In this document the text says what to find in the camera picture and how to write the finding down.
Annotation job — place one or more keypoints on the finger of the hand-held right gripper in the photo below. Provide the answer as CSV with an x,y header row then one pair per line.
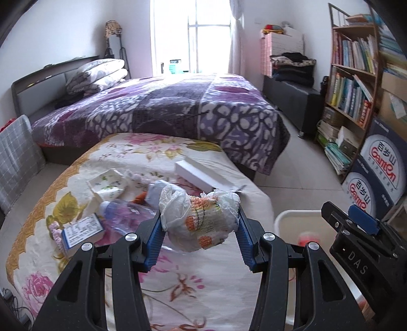
x,y
364,219

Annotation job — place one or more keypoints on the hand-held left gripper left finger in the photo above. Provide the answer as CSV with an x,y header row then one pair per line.
x,y
154,243

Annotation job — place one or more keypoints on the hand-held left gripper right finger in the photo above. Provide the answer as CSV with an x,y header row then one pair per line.
x,y
244,245

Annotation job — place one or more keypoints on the white plastic bin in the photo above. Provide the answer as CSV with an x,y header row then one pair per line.
x,y
286,226

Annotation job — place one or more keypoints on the white printed plastic bag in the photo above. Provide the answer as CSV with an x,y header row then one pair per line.
x,y
197,219

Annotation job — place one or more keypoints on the long white box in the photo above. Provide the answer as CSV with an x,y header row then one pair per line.
x,y
203,176

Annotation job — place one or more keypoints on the blue and white carton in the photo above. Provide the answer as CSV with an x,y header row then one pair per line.
x,y
386,159
361,194

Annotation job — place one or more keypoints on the clear plastic bottle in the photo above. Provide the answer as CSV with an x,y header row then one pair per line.
x,y
127,213

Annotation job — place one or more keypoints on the small orange wrapper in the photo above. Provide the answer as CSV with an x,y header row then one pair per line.
x,y
140,198

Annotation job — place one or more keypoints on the crumpled grey plastic bag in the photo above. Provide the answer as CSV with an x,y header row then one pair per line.
x,y
154,192

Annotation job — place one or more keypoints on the floral covered table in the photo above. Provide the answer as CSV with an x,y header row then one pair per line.
x,y
197,292

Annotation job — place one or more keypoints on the white fluffy scrap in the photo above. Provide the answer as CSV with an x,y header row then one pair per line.
x,y
136,176

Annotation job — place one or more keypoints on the blue and white medicine box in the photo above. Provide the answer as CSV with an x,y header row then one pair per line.
x,y
82,230

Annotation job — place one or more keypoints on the crumpled floral paper carton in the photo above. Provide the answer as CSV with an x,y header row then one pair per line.
x,y
108,184

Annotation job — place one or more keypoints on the pile of books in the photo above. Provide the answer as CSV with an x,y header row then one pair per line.
x,y
337,143

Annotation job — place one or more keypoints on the row of colourful books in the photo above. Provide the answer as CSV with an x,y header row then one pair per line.
x,y
349,95
354,51

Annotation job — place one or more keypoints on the brown cardboard box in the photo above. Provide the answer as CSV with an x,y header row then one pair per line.
x,y
394,95

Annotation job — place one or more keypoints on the black bag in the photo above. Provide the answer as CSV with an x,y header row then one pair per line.
x,y
324,90

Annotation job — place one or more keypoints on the purple patterned bed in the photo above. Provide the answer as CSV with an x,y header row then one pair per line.
x,y
165,105

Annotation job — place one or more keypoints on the black bench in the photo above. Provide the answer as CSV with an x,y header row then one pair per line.
x,y
292,98

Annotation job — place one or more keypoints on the wooden bookshelf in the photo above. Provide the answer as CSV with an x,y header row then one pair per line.
x,y
376,76

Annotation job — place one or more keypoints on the grey checked cloth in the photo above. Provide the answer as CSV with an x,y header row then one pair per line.
x,y
19,159

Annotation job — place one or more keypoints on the dark clothing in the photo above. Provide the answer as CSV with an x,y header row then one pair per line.
x,y
68,102

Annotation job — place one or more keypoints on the pile of folded clothes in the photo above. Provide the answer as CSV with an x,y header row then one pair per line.
x,y
294,66

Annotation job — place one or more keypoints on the folded grey floral quilt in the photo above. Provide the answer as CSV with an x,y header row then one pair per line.
x,y
98,74

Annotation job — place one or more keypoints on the teal container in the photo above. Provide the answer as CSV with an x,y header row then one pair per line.
x,y
175,66

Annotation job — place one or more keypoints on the pink and white cabinet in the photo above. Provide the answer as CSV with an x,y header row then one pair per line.
x,y
283,43

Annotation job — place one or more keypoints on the dark bed headboard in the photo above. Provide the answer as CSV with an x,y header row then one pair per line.
x,y
38,79

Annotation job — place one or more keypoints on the white curtain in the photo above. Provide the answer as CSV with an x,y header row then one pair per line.
x,y
236,38

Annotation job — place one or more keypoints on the red and yellow cloth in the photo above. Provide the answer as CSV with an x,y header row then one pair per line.
x,y
272,29

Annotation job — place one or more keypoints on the window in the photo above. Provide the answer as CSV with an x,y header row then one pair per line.
x,y
190,35

